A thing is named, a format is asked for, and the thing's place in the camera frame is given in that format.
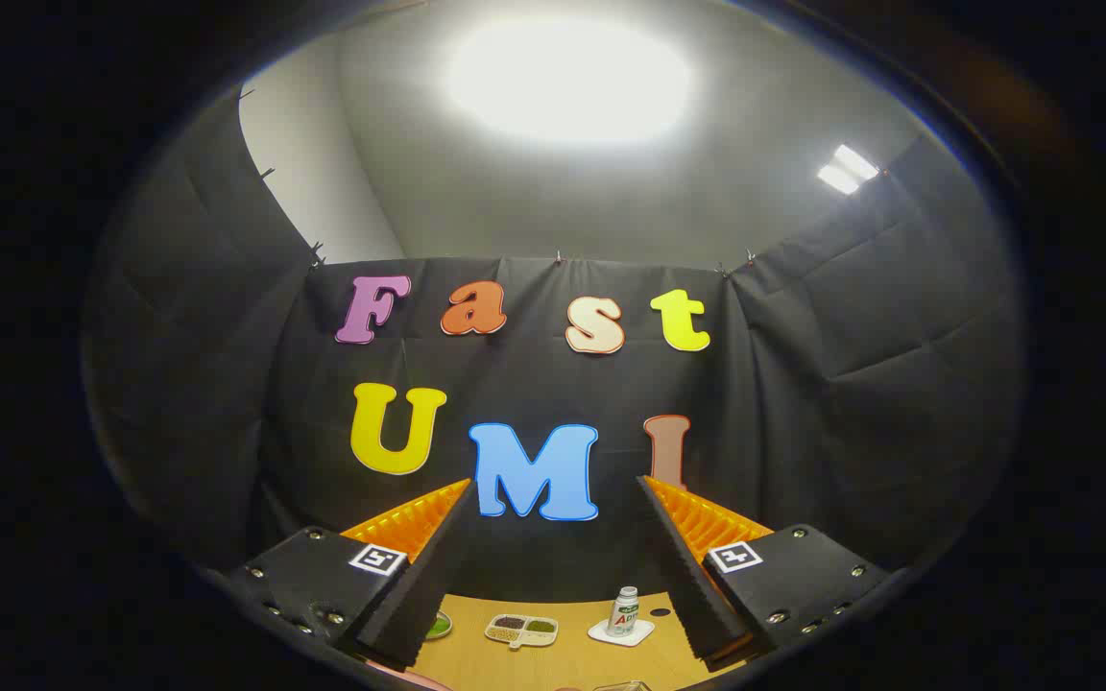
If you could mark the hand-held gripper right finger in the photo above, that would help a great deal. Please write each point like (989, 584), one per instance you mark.
(692, 585)

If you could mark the white divided snack tray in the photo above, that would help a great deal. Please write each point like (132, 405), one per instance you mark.
(521, 630)

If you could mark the white square coaster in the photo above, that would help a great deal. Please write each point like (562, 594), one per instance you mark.
(641, 633)

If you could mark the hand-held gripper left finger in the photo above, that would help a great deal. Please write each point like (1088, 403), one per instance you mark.
(428, 585)

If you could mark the white oval food plate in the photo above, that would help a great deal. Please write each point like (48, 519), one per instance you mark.
(439, 627)

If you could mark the small white drink bottle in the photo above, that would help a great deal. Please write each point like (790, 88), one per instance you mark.
(623, 611)

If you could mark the small ceiling light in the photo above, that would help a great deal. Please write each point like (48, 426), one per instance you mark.
(848, 169)

